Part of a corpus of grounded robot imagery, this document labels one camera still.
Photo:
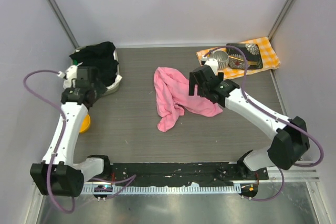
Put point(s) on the orange plastic bowl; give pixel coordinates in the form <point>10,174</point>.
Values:
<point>85,126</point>

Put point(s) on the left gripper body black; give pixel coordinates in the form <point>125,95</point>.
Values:
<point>99,88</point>

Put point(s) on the white slotted cable duct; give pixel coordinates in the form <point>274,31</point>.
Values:
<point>104,189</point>

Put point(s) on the pink t shirt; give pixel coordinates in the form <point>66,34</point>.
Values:
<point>172,98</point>

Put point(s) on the white printed t shirt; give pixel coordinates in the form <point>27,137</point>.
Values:
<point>67,83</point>

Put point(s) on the orange checkered cloth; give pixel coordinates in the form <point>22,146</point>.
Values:
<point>268,55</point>

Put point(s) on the grey striped cup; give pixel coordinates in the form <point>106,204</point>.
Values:
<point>222,59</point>

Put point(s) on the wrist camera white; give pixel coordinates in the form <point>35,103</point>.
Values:
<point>69,74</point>
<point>212,63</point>

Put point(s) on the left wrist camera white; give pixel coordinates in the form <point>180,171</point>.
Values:
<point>69,74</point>

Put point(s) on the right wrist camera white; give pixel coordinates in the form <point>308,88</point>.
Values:
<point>212,63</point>

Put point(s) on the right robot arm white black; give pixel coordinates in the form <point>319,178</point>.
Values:
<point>289,141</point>

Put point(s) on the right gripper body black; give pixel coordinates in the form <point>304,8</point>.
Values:
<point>203,92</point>

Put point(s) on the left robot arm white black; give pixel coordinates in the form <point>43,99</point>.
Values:
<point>57,173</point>

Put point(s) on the grey laundry basket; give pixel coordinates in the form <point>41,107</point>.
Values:
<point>108,92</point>

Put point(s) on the black t shirt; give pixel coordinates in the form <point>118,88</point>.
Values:
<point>99,56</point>

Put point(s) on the black floral rectangular plate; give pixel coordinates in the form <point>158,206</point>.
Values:
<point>252,55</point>

